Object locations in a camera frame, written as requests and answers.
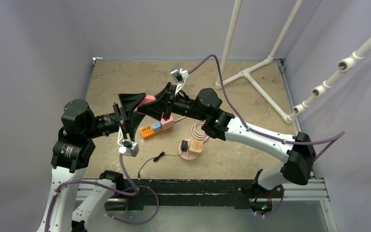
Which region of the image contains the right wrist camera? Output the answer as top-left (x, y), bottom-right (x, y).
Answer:
top-left (170, 67), bottom-right (189, 96)

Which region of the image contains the white pipe with fittings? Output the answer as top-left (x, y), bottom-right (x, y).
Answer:
top-left (288, 37), bottom-right (371, 120)

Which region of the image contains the black adapter cable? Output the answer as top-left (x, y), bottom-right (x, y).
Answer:
top-left (138, 151), bottom-right (182, 179)

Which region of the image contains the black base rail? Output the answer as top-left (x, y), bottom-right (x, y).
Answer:
top-left (112, 179), bottom-right (284, 213)

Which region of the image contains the beige cube power socket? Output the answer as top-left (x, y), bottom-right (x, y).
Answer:
top-left (188, 140), bottom-right (204, 154)

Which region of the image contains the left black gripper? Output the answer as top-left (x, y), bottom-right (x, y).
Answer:
top-left (84, 93), bottom-right (146, 140)

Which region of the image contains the pink square plug adapter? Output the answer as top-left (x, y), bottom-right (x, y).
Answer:
top-left (137, 95), bottom-right (156, 110)

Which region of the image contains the black power adapter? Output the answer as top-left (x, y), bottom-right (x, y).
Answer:
top-left (180, 140), bottom-right (188, 152)

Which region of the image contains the light blue small block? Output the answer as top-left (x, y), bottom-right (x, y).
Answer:
top-left (151, 122), bottom-right (162, 133)

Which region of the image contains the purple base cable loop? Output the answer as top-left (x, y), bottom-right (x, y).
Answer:
top-left (104, 185), bottom-right (160, 226)

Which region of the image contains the orange power strip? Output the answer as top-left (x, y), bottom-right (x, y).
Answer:
top-left (139, 124), bottom-right (173, 140)

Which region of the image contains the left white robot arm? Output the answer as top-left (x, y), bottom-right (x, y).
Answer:
top-left (39, 93), bottom-right (146, 232)

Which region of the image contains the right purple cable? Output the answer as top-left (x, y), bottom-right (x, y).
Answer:
top-left (188, 54), bottom-right (346, 161)

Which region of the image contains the pink cube socket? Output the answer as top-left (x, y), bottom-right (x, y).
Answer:
top-left (160, 116), bottom-right (174, 131)

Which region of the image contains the pink round power socket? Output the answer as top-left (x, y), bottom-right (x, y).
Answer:
top-left (178, 139), bottom-right (198, 161)

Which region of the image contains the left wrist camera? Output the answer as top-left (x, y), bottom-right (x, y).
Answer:
top-left (117, 126), bottom-right (139, 157)

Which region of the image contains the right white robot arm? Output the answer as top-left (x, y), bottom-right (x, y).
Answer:
top-left (137, 83), bottom-right (316, 197)

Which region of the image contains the white pipe frame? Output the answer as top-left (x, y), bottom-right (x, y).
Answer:
top-left (214, 0), bottom-right (303, 124)

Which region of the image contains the pink coiled cable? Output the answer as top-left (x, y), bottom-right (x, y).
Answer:
top-left (191, 120), bottom-right (210, 144)

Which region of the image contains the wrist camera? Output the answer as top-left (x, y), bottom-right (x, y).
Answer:
top-left (117, 126), bottom-right (139, 157)
top-left (170, 67), bottom-right (189, 96)

